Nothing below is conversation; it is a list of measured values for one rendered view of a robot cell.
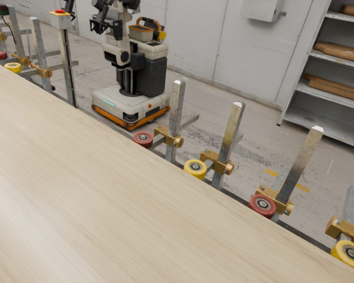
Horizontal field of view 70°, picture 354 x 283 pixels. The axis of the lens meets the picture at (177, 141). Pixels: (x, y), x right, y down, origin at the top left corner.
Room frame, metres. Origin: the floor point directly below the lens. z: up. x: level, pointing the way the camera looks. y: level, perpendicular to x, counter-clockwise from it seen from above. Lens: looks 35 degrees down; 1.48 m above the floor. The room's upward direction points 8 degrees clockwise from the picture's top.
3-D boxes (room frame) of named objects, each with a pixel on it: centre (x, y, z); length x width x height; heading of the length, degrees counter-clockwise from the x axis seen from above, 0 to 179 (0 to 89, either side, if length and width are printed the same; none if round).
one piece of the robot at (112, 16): (2.29, 0.72, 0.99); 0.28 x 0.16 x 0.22; 58
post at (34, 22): (1.45, 0.87, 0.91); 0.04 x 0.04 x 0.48; 58
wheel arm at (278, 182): (0.71, -0.39, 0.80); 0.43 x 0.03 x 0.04; 148
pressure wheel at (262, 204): (0.54, -0.29, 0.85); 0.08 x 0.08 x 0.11
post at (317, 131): (0.65, -0.40, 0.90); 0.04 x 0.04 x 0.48; 58
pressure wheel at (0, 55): (1.51, 1.17, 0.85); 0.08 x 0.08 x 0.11
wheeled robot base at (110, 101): (2.54, 0.56, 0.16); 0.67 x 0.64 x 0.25; 148
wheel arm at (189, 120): (0.98, 0.03, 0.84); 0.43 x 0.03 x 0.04; 148
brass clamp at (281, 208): (0.66, -0.38, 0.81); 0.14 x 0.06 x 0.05; 58
